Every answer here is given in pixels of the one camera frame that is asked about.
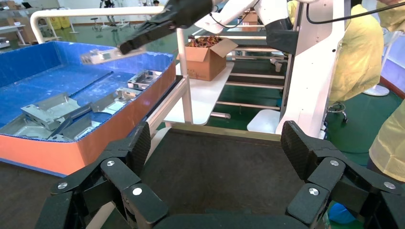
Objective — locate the white metal shelf rack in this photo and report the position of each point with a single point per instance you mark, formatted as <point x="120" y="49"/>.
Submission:
<point x="253" y="75"/>

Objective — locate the grey sheet metal bracket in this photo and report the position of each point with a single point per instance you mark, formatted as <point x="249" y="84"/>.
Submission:
<point x="47" y="110"/>
<point x="77" y="128"/>
<point x="19" y="129"/>
<point x="144" y="80"/>
<point x="109" y="104"/>
<point x="104" y="56"/>

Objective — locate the white robot torso column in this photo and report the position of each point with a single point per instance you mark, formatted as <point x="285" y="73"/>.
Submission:
<point x="310" y="79"/>

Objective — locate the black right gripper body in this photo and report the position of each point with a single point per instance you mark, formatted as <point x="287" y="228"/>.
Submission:
<point x="189" y="12"/>

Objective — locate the open cardboard box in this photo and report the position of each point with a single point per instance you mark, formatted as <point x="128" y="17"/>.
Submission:
<point x="202" y="66"/>

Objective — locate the blue orange corrugated plastic bin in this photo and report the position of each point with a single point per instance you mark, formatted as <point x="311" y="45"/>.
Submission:
<point x="38" y="82"/>

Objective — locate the black tray with brass rim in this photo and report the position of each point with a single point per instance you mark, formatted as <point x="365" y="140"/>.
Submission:
<point x="221" y="173"/>

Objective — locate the white floor stand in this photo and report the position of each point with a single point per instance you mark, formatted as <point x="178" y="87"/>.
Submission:
<point x="376" y="91"/>

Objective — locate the person yellow coat black trousers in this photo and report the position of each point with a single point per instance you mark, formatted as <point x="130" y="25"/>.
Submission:
<point x="357" y="57"/>

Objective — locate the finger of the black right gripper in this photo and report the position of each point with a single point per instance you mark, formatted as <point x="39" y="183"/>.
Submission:
<point x="142" y="39"/>
<point x="155" y="25"/>

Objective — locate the long-haired person yellow coat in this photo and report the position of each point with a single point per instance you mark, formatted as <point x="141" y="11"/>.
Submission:
<point x="392" y="145"/>

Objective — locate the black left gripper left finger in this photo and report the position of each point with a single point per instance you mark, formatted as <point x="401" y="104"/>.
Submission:
<point x="118" y="177"/>

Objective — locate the small cardboard box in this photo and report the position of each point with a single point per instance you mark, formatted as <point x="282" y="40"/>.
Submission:
<point x="251" y="19"/>

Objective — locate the black felt conveyor mat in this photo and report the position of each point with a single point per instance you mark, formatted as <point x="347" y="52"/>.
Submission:
<point x="19" y="202"/>

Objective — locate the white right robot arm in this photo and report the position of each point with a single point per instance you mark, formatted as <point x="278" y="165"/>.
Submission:
<point x="227" y="12"/>

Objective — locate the blue shoe cover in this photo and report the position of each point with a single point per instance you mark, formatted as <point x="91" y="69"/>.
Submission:
<point x="341" y="215"/>

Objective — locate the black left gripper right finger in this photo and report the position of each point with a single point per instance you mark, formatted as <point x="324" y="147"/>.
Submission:
<point x="327" y="175"/>

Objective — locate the white side table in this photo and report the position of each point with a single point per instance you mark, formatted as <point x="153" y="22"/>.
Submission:
<point x="205" y="94"/>

